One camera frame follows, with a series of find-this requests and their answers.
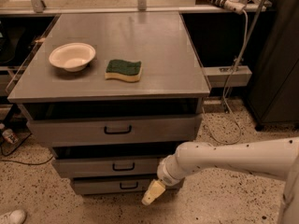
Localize grey drawer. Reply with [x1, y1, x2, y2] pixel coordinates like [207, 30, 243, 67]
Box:
[52, 156, 163, 178]
[71, 175, 156, 195]
[28, 115, 202, 147]

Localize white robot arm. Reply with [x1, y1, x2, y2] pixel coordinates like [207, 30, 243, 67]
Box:
[142, 137, 299, 224]

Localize grey top drawer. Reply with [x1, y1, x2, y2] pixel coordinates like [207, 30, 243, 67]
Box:
[28, 115, 202, 147]

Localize grey bottom drawer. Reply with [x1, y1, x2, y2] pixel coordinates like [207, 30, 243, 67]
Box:
[71, 175, 156, 195]

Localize grey drawer cabinet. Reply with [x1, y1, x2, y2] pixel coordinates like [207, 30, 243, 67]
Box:
[7, 11, 211, 196]

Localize green yellow sponge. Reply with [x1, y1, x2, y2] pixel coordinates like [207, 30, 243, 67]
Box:
[105, 59, 142, 83]

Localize white sneaker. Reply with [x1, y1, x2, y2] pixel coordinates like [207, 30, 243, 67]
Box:
[0, 209, 26, 224]

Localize dark cabinet at right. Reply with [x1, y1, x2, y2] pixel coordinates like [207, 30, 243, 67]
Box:
[246, 0, 299, 131]

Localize white bowl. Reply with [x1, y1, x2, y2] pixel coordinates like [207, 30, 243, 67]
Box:
[49, 43, 96, 72]

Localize small bottle on floor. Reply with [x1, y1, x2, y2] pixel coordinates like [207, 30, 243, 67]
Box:
[0, 123, 19, 145]

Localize white power strip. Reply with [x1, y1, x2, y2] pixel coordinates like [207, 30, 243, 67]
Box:
[205, 0, 245, 15]

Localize white power cable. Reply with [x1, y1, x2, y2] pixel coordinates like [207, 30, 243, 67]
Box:
[201, 9, 249, 146]

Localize black floor cable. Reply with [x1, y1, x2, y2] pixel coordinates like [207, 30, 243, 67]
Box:
[0, 133, 54, 166]

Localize grey metal bracket beam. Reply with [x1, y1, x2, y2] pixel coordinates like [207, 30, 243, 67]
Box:
[203, 66, 252, 88]

